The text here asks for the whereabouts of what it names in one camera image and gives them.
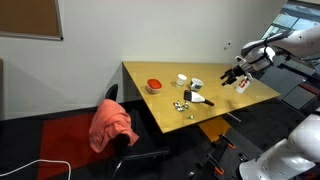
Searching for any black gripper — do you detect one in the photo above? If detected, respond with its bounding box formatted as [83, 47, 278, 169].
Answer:
[220, 65, 245, 86]

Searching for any white brush with black handle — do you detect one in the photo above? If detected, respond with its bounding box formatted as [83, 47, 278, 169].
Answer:
[183, 90, 214, 106]

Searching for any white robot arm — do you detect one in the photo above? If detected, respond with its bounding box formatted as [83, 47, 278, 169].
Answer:
[220, 25, 320, 86]

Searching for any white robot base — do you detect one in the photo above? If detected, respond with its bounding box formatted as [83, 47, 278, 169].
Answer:
[239, 112, 320, 180]

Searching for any green wrapped candy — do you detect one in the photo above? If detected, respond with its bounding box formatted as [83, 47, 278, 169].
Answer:
[173, 100, 181, 108]
[177, 106, 184, 112]
[183, 101, 189, 109]

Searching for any white cup with red print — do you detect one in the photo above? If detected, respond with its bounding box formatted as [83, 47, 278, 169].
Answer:
[235, 77, 250, 93]

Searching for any green white christmas mug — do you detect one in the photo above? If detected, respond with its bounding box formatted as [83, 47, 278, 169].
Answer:
[189, 78, 203, 92]

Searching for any white paper cup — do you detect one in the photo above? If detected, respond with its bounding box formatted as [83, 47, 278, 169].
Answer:
[176, 74, 187, 87]

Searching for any orange box under table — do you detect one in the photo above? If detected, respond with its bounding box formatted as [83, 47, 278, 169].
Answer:
[199, 117, 231, 142]

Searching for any wooden table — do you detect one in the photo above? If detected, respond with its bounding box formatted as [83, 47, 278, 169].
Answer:
[123, 61, 279, 133]

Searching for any red lid plastic container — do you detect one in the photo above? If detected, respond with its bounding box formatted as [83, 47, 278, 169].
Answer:
[146, 79, 162, 94]

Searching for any black clamp rack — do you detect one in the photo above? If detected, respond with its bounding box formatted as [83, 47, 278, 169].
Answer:
[188, 129, 262, 180]

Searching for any black chair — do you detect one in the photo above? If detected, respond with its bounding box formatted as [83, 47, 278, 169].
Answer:
[108, 100, 170, 180]

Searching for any pink cloth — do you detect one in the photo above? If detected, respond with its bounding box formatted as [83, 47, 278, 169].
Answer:
[89, 99, 139, 153]

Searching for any cork board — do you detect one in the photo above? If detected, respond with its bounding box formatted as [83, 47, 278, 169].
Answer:
[0, 0, 64, 41]

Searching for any white cable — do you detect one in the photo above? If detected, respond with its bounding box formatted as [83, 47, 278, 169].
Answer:
[0, 158, 73, 180]

